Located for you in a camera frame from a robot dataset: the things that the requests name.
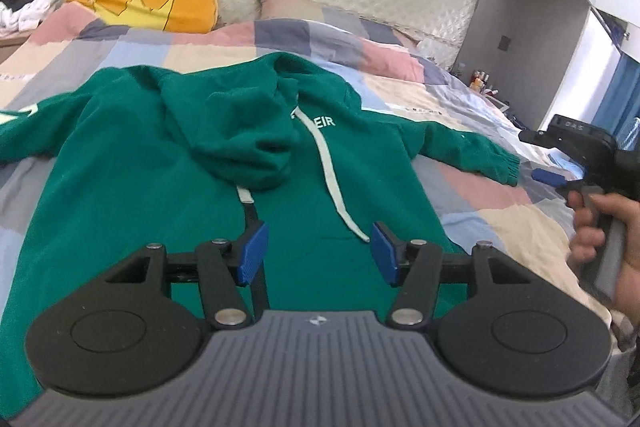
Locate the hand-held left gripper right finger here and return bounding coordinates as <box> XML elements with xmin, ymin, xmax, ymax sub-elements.
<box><xmin>371</xmin><ymin>221</ymin><xmax>533</xmax><ymax>329</ymax></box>

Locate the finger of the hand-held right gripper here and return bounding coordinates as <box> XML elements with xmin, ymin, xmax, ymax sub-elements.
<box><xmin>531</xmin><ymin>167</ymin><xmax>572</xmax><ymax>188</ymax></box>
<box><xmin>518</xmin><ymin>127</ymin><xmax>554</xmax><ymax>148</ymax></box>

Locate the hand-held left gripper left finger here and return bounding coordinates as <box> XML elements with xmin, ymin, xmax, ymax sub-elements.
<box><xmin>102</xmin><ymin>221</ymin><xmax>271</xmax><ymax>329</ymax></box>

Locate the green hoodie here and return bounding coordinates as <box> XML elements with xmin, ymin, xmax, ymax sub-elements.
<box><xmin>0</xmin><ymin>52</ymin><xmax>522</xmax><ymax>410</ymax></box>

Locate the person's right hand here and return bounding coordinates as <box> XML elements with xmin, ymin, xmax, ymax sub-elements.
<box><xmin>569</xmin><ymin>193</ymin><xmax>640</xmax><ymax>329</ymax></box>

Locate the blue curtain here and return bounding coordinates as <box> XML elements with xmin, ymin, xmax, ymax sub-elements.
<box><xmin>594</xmin><ymin>54</ymin><xmax>640</xmax><ymax>144</ymax></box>

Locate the group of small bottles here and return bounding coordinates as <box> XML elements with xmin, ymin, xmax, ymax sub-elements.
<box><xmin>466</xmin><ymin>68</ymin><xmax>502</xmax><ymax>96</ymax></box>

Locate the patchwork blanket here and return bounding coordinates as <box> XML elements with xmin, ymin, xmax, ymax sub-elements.
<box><xmin>0</xmin><ymin>0</ymin><xmax>615</xmax><ymax>345</ymax></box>

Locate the cream pillow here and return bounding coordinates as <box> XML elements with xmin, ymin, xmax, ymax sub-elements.
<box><xmin>216</xmin><ymin>0</ymin><xmax>264</xmax><ymax>28</ymax></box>

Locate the wooden nightstand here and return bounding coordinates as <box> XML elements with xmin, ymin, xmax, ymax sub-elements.
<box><xmin>0</xmin><ymin>31</ymin><xmax>32</xmax><ymax>64</ymax></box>

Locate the grey wall cabinet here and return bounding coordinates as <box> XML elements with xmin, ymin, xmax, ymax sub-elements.
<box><xmin>454</xmin><ymin>0</ymin><xmax>617</xmax><ymax>135</ymax></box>

